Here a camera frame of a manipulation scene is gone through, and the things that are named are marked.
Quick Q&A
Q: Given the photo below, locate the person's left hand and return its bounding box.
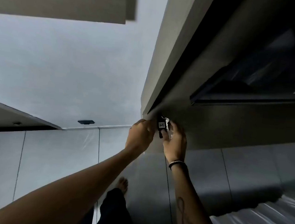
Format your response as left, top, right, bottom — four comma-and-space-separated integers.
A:
124, 117, 156, 156

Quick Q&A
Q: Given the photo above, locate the person's right hand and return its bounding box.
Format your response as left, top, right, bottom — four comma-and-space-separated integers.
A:
160, 120, 189, 164

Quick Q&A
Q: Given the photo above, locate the small black labelled device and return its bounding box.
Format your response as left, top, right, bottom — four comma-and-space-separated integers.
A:
156, 114, 171, 140

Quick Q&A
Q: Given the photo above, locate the person's left forearm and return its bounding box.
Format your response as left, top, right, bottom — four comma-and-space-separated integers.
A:
0, 135, 145, 224

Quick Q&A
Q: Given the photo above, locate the person's right forearm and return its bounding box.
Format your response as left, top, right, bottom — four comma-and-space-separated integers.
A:
164, 161, 232, 224

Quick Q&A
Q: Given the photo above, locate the black wristband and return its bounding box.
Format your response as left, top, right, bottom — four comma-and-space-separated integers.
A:
168, 159, 188, 172

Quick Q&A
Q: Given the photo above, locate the person's bare foot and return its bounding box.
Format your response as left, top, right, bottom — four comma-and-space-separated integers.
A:
116, 176, 129, 196

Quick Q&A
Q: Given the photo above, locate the person's black trouser leg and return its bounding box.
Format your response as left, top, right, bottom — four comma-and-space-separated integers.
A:
75, 184, 142, 224

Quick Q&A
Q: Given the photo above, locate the large grey cabinet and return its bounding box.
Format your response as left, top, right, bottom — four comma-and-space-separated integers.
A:
137, 0, 295, 160

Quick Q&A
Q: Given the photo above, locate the dark glass cabinet panel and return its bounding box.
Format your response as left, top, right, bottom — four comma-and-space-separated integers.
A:
189, 16, 295, 114

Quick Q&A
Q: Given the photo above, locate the grey shelf unit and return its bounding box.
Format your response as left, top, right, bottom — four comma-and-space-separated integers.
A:
0, 97, 66, 140

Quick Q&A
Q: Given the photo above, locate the black wall socket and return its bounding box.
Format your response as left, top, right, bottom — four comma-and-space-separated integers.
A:
77, 119, 96, 126

